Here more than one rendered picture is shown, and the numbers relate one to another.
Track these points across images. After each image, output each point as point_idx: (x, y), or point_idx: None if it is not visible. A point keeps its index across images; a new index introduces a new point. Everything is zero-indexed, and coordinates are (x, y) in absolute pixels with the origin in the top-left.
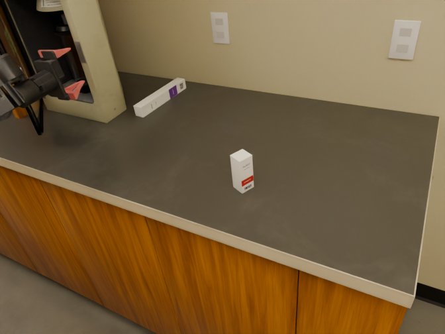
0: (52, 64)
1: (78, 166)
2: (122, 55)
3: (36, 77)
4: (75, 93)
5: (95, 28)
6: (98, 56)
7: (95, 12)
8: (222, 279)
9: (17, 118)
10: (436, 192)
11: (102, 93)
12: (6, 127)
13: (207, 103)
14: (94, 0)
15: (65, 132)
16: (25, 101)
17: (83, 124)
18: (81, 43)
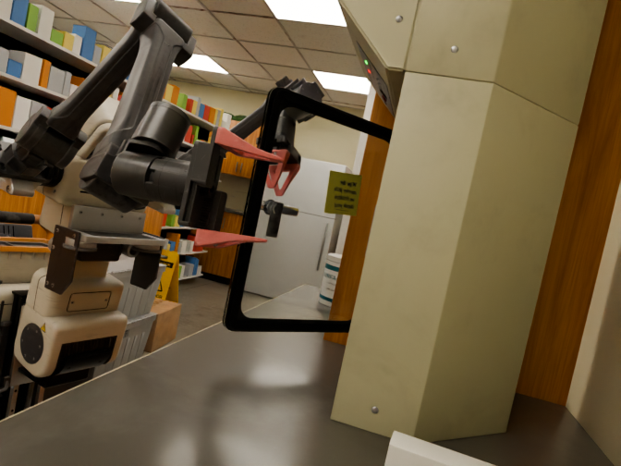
0: (197, 147)
1: (134, 393)
2: (611, 395)
3: (170, 158)
4: (204, 233)
5: (438, 202)
6: (405, 263)
7: (461, 170)
8: None
9: (322, 337)
10: None
11: (362, 344)
12: (293, 332)
13: None
14: (474, 145)
15: (284, 374)
16: (111, 173)
17: (316, 391)
18: (378, 209)
